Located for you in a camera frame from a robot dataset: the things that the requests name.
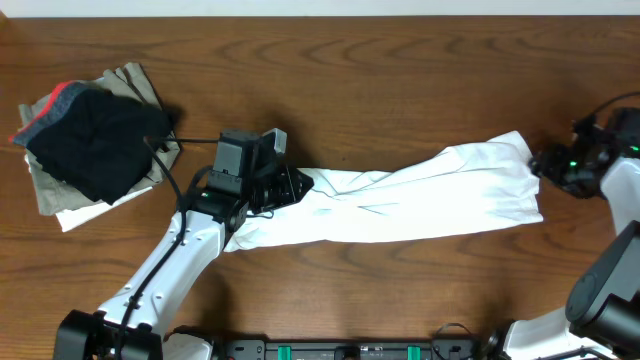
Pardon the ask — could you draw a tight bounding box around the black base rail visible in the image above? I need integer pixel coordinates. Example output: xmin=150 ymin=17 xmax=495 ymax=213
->
xmin=164 ymin=324 xmax=501 ymax=360

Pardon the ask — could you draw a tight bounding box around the black folded garment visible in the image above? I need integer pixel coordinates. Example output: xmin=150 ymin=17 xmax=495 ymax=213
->
xmin=9 ymin=81 xmax=173 ymax=204

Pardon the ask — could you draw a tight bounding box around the white graphic t-shirt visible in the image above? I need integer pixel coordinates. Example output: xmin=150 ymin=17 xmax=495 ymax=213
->
xmin=225 ymin=131 xmax=543 ymax=252

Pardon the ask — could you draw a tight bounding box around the white folded garment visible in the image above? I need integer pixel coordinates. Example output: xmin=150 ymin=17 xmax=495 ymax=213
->
xmin=24 ymin=151 xmax=152 ymax=232

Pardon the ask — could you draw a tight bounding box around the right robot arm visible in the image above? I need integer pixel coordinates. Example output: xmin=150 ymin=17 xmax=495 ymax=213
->
xmin=485 ymin=107 xmax=639 ymax=360

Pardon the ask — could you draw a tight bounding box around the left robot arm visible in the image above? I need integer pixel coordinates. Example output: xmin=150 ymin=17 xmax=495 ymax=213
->
xmin=53 ymin=128 xmax=314 ymax=360

